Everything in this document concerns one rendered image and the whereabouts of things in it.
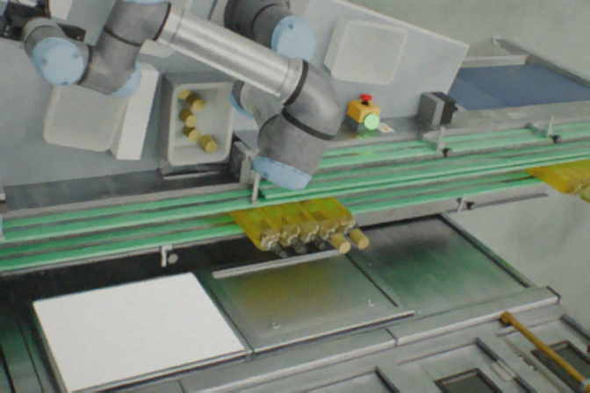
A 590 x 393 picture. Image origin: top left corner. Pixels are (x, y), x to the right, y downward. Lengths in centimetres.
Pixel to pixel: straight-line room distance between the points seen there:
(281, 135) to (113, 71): 34
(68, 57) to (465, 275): 140
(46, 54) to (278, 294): 95
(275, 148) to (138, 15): 36
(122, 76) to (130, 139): 59
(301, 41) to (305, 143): 44
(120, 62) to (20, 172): 69
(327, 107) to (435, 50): 103
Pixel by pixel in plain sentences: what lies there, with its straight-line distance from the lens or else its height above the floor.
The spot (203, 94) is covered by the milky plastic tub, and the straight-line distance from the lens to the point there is 205.
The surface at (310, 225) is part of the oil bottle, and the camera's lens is 201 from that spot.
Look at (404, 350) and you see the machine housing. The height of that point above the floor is 141.
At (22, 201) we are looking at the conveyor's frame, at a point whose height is 84.
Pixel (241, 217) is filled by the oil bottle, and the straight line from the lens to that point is 205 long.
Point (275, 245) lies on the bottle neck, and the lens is 194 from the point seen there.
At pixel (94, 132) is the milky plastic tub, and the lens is 201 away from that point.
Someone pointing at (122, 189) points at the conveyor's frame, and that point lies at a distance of 201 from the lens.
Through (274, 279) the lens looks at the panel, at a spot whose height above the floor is 108.
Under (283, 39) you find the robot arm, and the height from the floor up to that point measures 99.
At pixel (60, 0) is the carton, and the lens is 181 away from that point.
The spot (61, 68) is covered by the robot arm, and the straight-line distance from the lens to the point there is 136.
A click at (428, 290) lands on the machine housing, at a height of 122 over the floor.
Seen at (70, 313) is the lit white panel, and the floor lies 106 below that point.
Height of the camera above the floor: 249
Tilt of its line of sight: 49 degrees down
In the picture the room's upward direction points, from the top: 133 degrees clockwise
